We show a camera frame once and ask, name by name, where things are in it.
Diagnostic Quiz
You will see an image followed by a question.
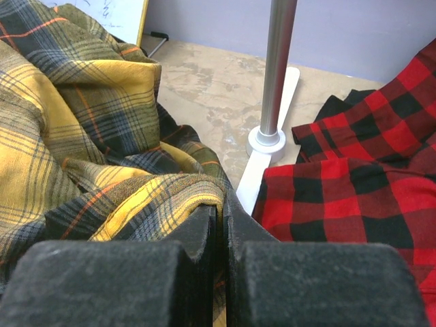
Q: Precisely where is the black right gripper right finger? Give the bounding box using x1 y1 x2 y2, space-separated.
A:
223 191 429 326

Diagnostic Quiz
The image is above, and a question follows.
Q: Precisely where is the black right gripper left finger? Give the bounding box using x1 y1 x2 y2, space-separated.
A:
1 206 217 326

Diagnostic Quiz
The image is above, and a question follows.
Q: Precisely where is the yellow plaid flannel shirt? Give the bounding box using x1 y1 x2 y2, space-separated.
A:
1 1 232 326

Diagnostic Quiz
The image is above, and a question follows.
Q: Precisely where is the red black plaid shirt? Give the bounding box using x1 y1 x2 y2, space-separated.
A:
253 43 435 322

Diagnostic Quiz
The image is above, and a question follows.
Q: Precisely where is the metal clothes rack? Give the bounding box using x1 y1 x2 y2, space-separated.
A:
236 0 300 214

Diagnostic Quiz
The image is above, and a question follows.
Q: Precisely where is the small whiteboard yellow frame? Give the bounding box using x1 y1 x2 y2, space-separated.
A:
42 0 149 46

